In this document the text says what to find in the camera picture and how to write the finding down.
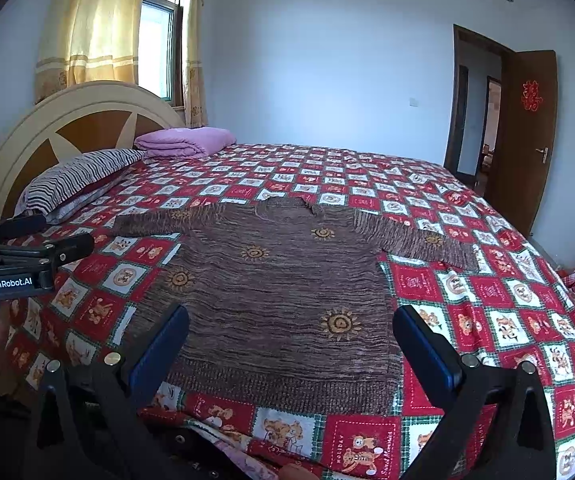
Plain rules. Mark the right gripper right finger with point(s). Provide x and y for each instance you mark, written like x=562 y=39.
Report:
x=519 y=443

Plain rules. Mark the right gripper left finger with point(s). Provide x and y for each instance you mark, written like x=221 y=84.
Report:
x=85 y=422

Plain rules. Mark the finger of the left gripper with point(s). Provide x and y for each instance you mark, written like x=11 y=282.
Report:
x=21 y=226
x=42 y=262

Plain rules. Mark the brown knitted sweater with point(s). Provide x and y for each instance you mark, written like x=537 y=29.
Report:
x=288 y=305

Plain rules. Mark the striped pillow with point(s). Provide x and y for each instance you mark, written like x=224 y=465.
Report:
x=59 y=192

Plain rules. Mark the cream wooden headboard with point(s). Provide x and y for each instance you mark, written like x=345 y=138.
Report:
x=84 y=118

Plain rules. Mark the purple folded blanket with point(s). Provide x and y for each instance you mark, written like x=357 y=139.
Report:
x=185 y=142

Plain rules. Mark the yellow curtain left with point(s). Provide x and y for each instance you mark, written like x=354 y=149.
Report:
x=87 y=40

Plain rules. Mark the yellow curtain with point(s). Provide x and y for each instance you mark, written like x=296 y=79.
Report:
x=87 y=40
x=193 y=87

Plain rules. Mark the yellow curtain right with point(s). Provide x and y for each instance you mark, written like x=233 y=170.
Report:
x=193 y=87

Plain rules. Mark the red patchwork bed sheet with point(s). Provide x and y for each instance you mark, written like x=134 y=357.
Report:
x=512 y=308

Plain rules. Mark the window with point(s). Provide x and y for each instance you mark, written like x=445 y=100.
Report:
x=159 y=44

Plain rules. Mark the brown wooden door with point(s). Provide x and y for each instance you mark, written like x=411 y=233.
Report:
x=517 y=178

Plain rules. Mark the red paper door decoration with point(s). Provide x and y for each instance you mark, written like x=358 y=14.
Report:
x=530 y=97

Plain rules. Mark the silver door handle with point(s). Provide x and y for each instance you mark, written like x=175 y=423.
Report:
x=544 y=153

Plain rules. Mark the dark door frame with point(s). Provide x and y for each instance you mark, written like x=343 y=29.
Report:
x=478 y=84

